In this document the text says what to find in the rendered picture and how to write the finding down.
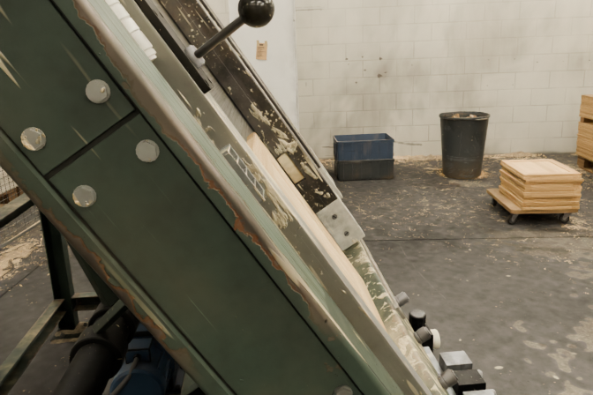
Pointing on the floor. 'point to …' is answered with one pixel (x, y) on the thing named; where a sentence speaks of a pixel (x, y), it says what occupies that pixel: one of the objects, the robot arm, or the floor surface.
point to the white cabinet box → (270, 35)
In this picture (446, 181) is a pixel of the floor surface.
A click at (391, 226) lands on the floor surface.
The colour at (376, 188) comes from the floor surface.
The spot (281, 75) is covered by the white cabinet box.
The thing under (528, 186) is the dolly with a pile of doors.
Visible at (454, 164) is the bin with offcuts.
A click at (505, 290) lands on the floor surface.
